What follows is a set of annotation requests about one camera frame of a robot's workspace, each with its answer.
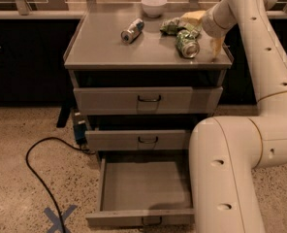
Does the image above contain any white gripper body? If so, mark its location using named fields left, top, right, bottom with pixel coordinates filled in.
left=202, top=0, right=237, bottom=38

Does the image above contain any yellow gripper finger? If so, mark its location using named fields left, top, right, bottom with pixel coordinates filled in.
left=179, top=11, right=206, bottom=26
left=210, top=37, right=225, bottom=60

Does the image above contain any green soda can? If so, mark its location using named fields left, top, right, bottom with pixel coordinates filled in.
left=175, top=29, right=200, bottom=58

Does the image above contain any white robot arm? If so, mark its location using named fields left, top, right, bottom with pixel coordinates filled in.
left=188, top=0, right=287, bottom=233

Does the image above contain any blue white soda can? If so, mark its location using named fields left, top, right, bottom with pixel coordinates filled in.
left=120, top=18, right=144, bottom=44

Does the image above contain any grey top drawer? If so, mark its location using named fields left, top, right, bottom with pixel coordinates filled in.
left=74, top=86, right=223, bottom=116

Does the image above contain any grey drawer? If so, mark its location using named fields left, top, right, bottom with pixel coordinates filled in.
left=85, top=130, right=190, bottom=151
left=86, top=154, right=194, bottom=227
left=74, top=86, right=223, bottom=116

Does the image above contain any grey drawer cabinet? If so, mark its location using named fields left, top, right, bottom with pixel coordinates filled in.
left=63, top=2, right=234, bottom=163

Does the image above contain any grey middle drawer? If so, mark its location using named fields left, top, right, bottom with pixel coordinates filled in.
left=85, top=130, right=190, bottom=151

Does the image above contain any grey bottom drawer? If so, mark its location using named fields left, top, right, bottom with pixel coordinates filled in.
left=86, top=154, right=194, bottom=227

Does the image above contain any green crumpled chip bag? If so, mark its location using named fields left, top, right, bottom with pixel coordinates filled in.
left=160, top=17, right=202, bottom=37

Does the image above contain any white ceramic bowl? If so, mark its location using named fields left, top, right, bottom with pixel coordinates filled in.
left=141, top=0, right=167, bottom=17

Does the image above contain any blue power box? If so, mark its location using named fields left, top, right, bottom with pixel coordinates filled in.
left=73, top=113, right=87, bottom=145

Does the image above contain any blue tape cross mark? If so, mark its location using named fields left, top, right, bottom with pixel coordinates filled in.
left=44, top=205, right=77, bottom=233

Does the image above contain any black cable left floor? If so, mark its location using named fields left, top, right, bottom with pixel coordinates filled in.
left=25, top=136, right=96, bottom=233

